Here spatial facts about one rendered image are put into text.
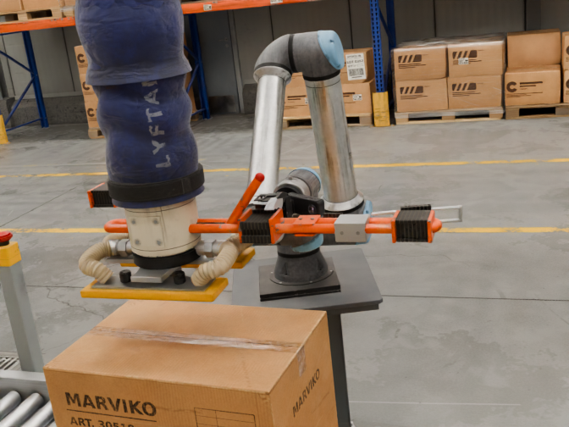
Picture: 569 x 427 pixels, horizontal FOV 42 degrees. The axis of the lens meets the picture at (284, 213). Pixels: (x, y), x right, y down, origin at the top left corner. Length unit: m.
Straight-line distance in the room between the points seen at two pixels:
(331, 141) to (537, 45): 6.95
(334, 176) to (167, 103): 0.88
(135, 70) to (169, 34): 0.11
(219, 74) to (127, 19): 9.20
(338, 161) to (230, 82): 8.43
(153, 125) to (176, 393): 0.60
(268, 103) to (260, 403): 0.92
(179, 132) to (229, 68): 9.06
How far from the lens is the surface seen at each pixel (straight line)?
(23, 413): 2.62
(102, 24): 1.63
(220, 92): 10.85
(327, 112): 2.31
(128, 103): 1.65
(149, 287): 1.75
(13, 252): 2.76
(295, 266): 2.56
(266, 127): 2.16
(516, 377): 3.50
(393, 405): 3.31
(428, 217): 1.60
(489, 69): 8.67
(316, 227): 1.65
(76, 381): 1.89
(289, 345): 1.80
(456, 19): 10.00
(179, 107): 1.68
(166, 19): 1.65
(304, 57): 2.25
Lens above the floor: 1.77
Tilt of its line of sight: 17 degrees down
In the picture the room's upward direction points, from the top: 7 degrees counter-clockwise
